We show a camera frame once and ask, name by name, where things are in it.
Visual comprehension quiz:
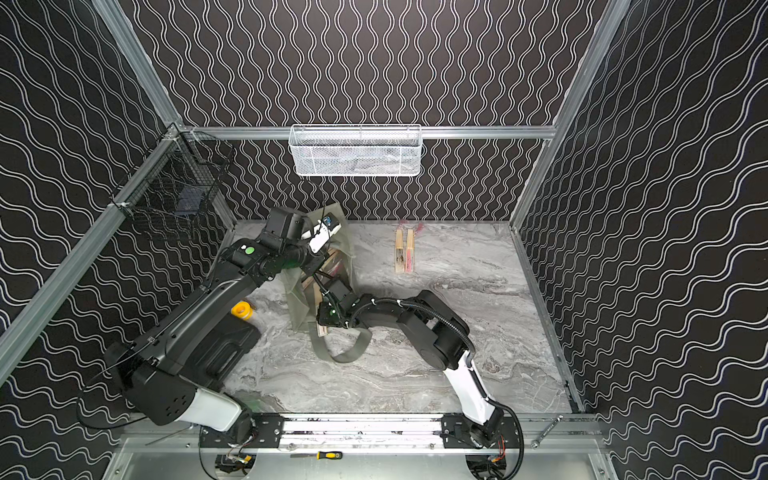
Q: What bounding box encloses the olive green tote bag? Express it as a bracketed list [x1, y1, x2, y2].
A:
[278, 202, 372, 364]

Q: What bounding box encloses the folding fan with pink paper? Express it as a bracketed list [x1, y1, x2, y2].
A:
[405, 223, 424, 273]

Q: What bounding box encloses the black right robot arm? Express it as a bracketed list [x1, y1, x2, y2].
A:
[309, 278, 504, 448]

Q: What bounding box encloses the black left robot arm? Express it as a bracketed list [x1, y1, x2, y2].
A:
[105, 207, 341, 444]

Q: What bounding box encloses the yellow tape roll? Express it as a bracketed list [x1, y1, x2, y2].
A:
[231, 301, 254, 321]

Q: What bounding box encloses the horizontal aluminium back bar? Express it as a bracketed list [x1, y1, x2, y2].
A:
[182, 125, 556, 140]

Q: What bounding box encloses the left aluminium side bar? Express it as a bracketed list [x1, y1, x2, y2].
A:
[1, 134, 178, 381]

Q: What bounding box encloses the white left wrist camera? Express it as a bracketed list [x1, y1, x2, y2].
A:
[301, 214, 341, 253]

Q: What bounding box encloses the white wire mesh basket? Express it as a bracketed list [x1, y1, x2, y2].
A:
[288, 124, 424, 177]

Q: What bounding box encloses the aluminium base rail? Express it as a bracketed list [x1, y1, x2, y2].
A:
[197, 412, 601, 454]

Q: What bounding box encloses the black wire mesh basket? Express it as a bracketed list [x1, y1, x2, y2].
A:
[117, 129, 235, 241]

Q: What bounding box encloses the yellow handled screwdriver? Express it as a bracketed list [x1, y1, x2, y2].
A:
[290, 451, 344, 460]

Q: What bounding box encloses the aluminium corner frame post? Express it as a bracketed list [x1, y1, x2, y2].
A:
[93, 0, 182, 126]

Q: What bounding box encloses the right aluminium frame post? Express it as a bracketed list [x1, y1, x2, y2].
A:
[510, 0, 631, 231]

